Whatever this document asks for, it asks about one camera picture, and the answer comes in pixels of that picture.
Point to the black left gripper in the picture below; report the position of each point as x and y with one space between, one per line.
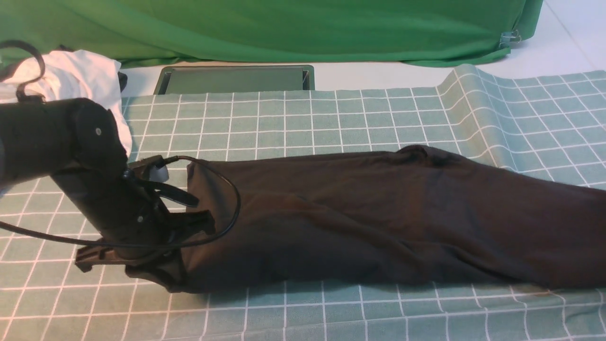
135 226

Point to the dark gray long-sleeve shirt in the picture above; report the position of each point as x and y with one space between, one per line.
413 216

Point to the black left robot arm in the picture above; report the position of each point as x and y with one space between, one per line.
76 143

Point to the black crumpled garment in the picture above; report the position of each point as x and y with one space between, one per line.
123 81

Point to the gray-green metal tray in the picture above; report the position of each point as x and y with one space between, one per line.
201 79

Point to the white crumpled garment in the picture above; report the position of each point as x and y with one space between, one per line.
84 74

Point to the green backdrop cloth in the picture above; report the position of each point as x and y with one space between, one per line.
142 33

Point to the metal backdrop clip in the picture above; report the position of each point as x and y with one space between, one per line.
509 38

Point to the green checkered table cloth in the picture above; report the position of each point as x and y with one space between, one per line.
549 127

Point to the left wrist camera silver lens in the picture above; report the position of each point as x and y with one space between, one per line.
152 168

